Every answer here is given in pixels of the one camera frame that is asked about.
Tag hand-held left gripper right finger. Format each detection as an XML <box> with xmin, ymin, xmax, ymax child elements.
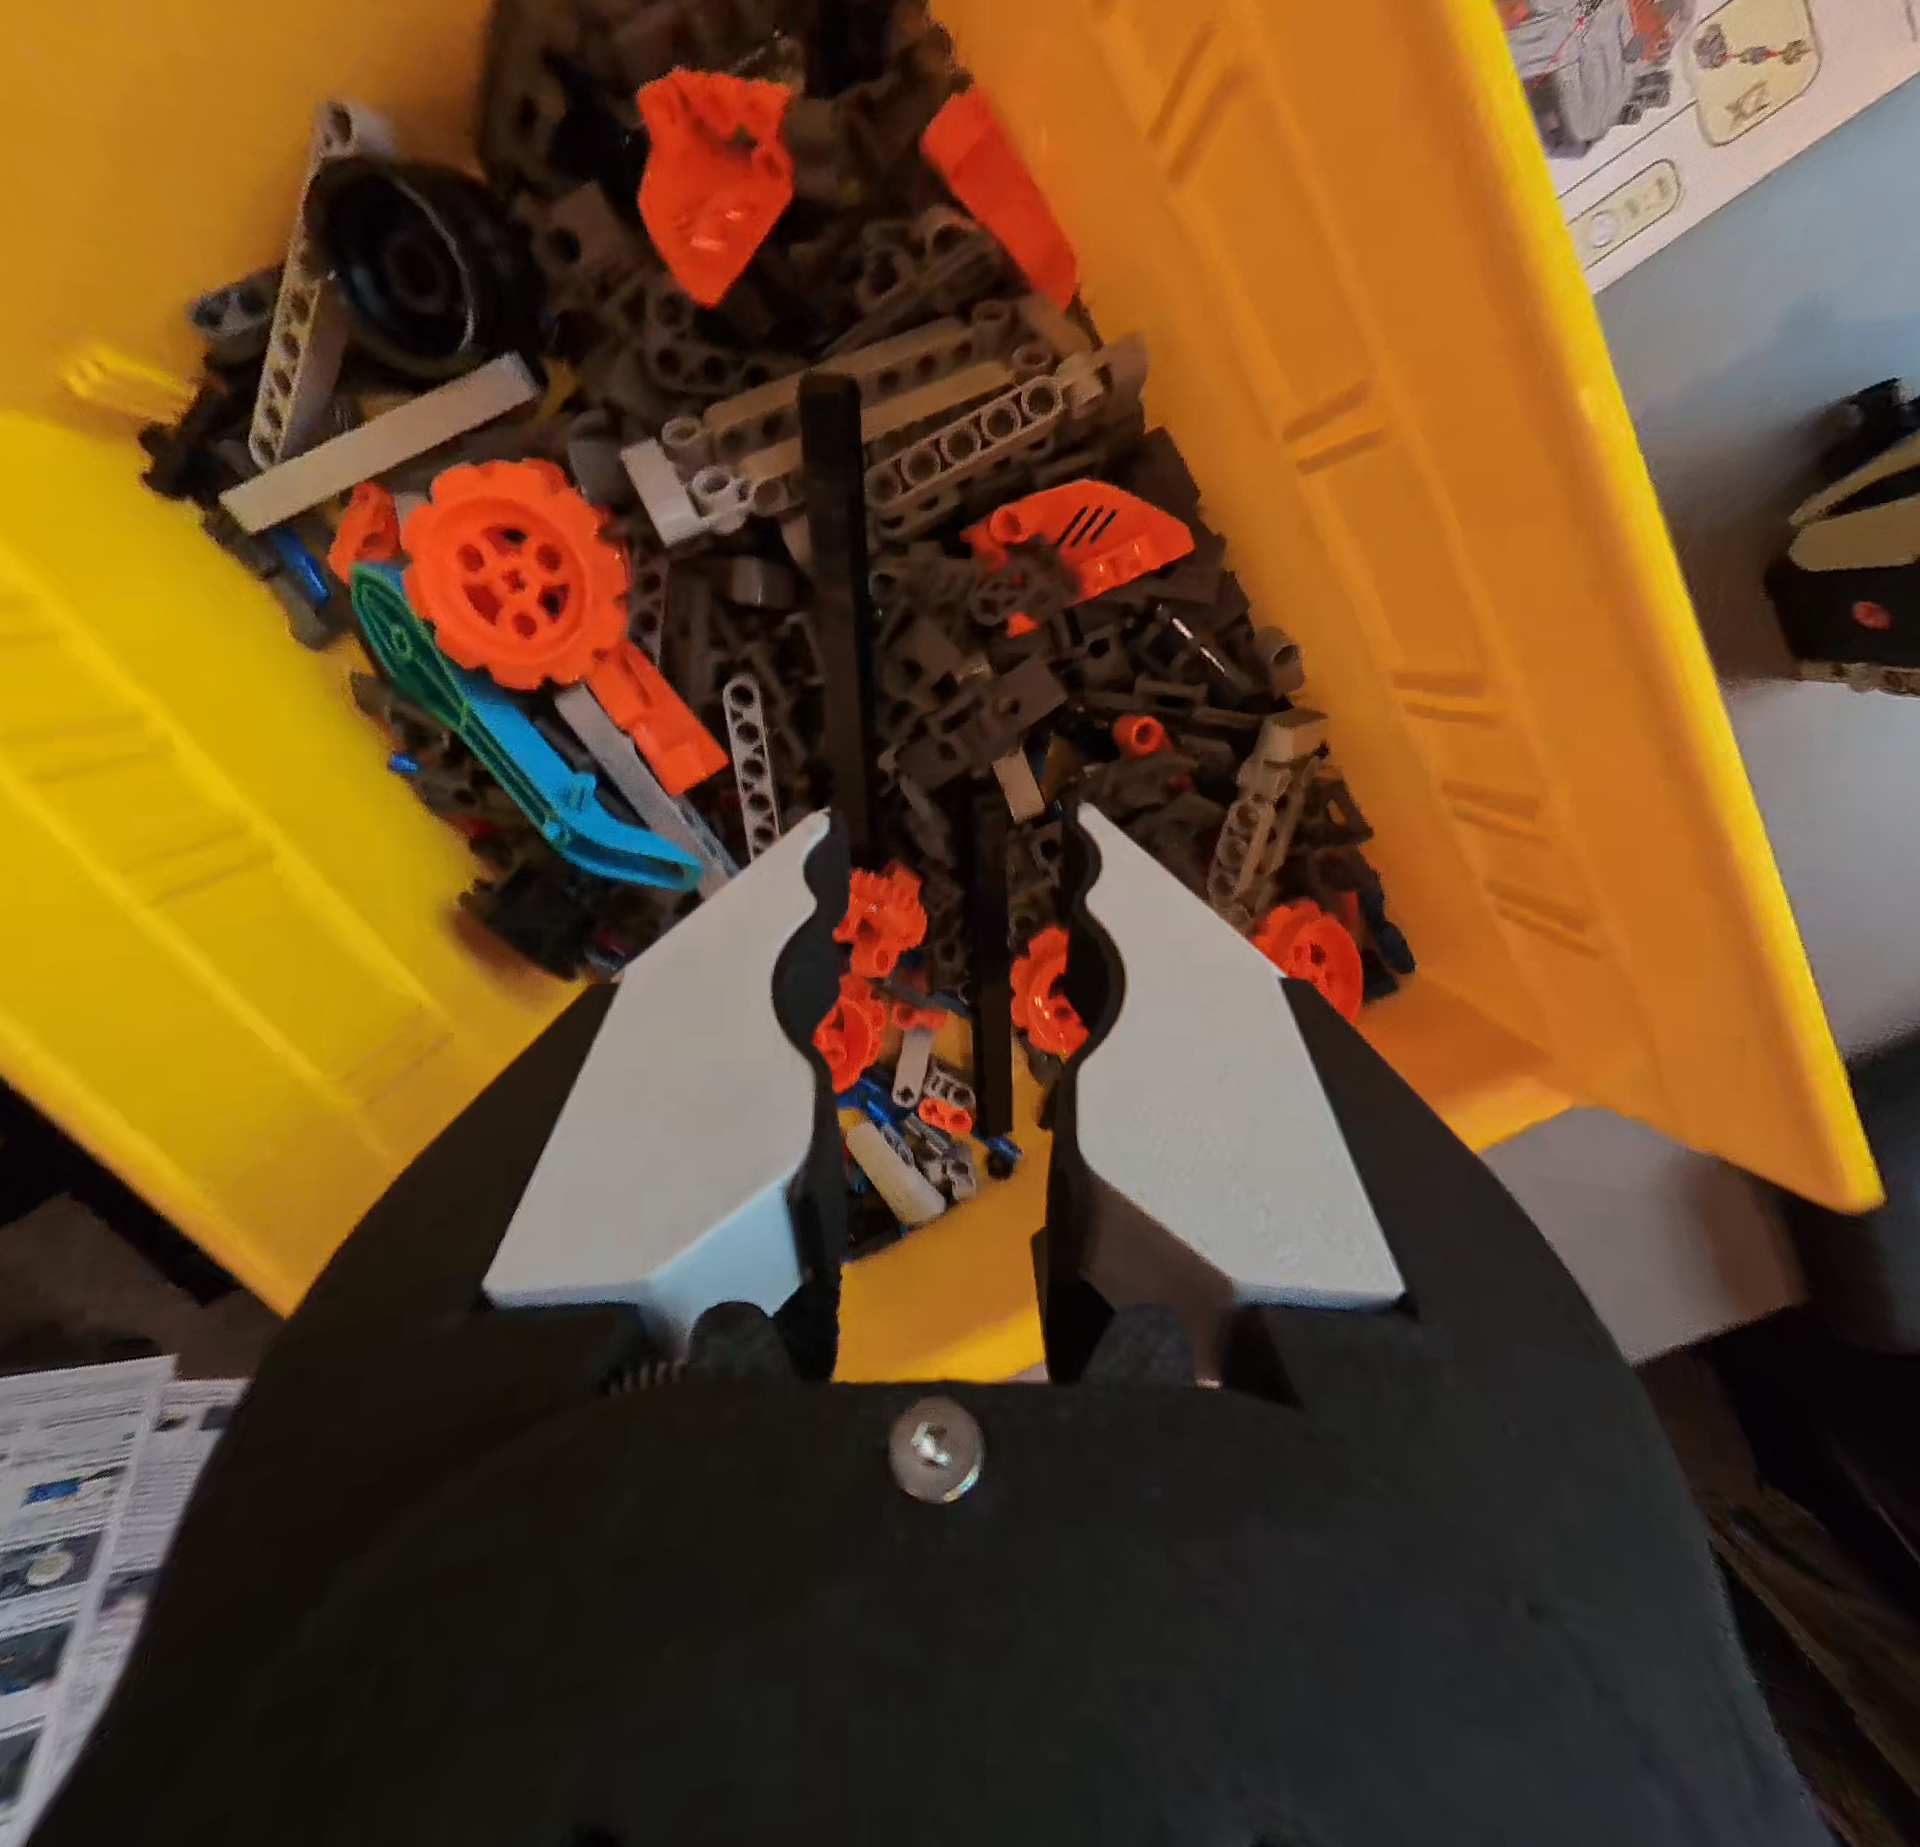
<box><xmin>1034</xmin><ymin>801</ymin><xmax>1410</xmax><ymax>1386</ymax></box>

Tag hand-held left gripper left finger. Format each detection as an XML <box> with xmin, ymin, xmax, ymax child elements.
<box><xmin>480</xmin><ymin>809</ymin><xmax>855</xmax><ymax>1380</ymax></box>

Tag pile of toy building pieces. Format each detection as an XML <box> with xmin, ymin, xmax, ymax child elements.
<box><xmin>142</xmin><ymin>0</ymin><xmax>1421</xmax><ymax>1254</ymax></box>

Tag yellow plastic bin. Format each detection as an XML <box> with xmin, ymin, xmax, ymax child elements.
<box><xmin>0</xmin><ymin>0</ymin><xmax>1891</xmax><ymax>1382</ymax></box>

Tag orange sprocket wheel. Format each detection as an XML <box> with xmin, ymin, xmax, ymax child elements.
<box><xmin>402</xmin><ymin>459</ymin><xmax>632</xmax><ymax>691</ymax></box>
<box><xmin>814</xmin><ymin>973</ymin><xmax>891</xmax><ymax>1091</ymax></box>
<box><xmin>1008</xmin><ymin>923</ymin><xmax>1090</xmax><ymax>1057</ymax></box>
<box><xmin>1252</xmin><ymin>899</ymin><xmax>1369</xmax><ymax>1021</ymax></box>

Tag black toy wheel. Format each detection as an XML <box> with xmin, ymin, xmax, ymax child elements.
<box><xmin>464</xmin><ymin>863</ymin><xmax>619</xmax><ymax>979</ymax></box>
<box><xmin>307</xmin><ymin>159</ymin><xmax>505</xmax><ymax>379</ymax></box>

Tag orange toothed gear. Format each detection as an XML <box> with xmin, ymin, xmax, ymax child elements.
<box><xmin>832</xmin><ymin>859</ymin><xmax>931</xmax><ymax>975</ymax></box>

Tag blue brick separator tool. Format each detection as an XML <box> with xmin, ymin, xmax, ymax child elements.
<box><xmin>348</xmin><ymin>559</ymin><xmax>708</xmax><ymax>891</ymax></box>

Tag orange winged panel piece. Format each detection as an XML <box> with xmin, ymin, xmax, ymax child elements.
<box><xmin>961</xmin><ymin>479</ymin><xmax>1199</xmax><ymax>637</ymax></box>

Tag printed paper sheet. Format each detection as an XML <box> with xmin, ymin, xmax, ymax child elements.
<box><xmin>0</xmin><ymin>1354</ymin><xmax>250</xmax><ymax>1802</ymax></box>

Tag grey toy robot model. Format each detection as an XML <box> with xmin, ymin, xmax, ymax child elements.
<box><xmin>1767</xmin><ymin>381</ymin><xmax>1920</xmax><ymax>693</ymax></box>

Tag orange angular connector piece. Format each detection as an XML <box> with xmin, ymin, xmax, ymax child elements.
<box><xmin>637</xmin><ymin>69</ymin><xmax>794</xmax><ymax>307</ymax></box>

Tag orange curved panel piece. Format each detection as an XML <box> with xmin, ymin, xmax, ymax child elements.
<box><xmin>918</xmin><ymin>83</ymin><xmax>1083</xmax><ymax>307</ymax></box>

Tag open instruction booklet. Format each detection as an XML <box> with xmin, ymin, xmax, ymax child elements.
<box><xmin>1475</xmin><ymin>0</ymin><xmax>1841</xmax><ymax>293</ymax></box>

